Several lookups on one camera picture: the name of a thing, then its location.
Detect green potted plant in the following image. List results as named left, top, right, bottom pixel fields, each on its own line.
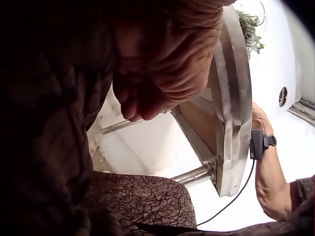
left=235, top=9, right=266, bottom=60

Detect window frame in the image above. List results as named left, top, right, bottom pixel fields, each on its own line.
left=287, top=98, right=315, bottom=121

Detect person's right hand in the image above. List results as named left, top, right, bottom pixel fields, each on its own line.
left=251, top=102, right=274, bottom=138

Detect round steel table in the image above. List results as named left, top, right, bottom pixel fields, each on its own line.
left=87, top=4, right=254, bottom=198

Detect round wall vent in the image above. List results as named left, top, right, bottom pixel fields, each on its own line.
left=278, top=87, right=288, bottom=107

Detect person's legs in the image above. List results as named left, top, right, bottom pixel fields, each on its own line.
left=95, top=172, right=199, bottom=233

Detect person's body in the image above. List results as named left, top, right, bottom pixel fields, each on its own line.
left=0, top=0, right=315, bottom=236

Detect black wrist band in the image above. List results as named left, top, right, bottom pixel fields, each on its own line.
left=249, top=129, right=277, bottom=160

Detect person's left hand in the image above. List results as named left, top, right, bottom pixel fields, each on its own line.
left=114, top=0, right=236, bottom=121

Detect person's left fingers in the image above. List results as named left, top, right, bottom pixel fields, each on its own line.
left=118, top=91, right=170, bottom=121

